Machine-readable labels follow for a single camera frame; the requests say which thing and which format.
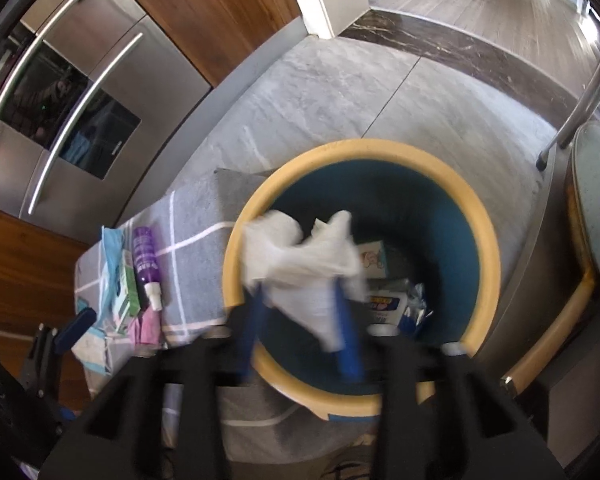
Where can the teal bin with yellow rim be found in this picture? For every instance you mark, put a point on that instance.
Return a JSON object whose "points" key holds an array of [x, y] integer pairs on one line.
{"points": [[455, 240]]}

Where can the purple spray bottle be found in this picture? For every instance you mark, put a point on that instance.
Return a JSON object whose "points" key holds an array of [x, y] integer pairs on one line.
{"points": [[144, 255]]}

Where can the blue face mask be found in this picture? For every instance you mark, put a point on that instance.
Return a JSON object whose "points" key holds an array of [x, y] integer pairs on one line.
{"points": [[94, 350]]}

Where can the pot lid with gold rim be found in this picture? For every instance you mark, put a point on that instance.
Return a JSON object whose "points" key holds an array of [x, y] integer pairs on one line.
{"points": [[590, 200]]}

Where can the white medicine box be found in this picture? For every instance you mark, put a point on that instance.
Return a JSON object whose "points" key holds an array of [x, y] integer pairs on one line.
{"points": [[372, 260]]}

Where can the wide wooden cabinet door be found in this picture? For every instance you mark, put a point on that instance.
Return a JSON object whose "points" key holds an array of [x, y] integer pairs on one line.
{"points": [[25, 270]]}

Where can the blue silver wet wipes packet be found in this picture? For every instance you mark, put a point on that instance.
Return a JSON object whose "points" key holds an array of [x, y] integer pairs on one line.
{"points": [[395, 305]]}

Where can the chair with metal leg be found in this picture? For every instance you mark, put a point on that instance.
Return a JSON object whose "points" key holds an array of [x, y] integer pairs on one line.
{"points": [[581, 110]]}

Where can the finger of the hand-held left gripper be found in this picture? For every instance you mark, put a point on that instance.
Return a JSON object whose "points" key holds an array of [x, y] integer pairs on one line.
{"points": [[77, 330]]}

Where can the white tissue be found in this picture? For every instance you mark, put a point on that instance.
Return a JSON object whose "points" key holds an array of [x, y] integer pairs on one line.
{"points": [[300, 260]]}

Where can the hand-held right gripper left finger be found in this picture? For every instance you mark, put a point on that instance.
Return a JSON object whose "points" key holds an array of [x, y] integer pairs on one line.
{"points": [[250, 330]]}

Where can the narrow wooden cabinet door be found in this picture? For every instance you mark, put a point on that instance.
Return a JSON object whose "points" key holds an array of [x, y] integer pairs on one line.
{"points": [[220, 10]]}

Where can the pink packet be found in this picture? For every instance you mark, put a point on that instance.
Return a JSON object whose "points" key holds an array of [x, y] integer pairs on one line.
{"points": [[146, 327]]}

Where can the green white box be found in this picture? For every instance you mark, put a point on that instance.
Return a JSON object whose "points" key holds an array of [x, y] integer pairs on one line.
{"points": [[127, 285]]}

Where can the stainless steel built-in appliance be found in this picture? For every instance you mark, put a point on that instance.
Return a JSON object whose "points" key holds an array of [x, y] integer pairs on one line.
{"points": [[105, 60]]}

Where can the grey plaid cushion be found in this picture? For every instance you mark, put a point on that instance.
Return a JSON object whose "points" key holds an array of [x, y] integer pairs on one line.
{"points": [[200, 260]]}

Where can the blue plastic sleeve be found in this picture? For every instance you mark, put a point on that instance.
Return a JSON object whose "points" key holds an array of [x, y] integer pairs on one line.
{"points": [[114, 260]]}

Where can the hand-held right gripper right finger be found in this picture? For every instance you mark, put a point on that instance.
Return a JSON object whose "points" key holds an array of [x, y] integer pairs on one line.
{"points": [[349, 345]]}

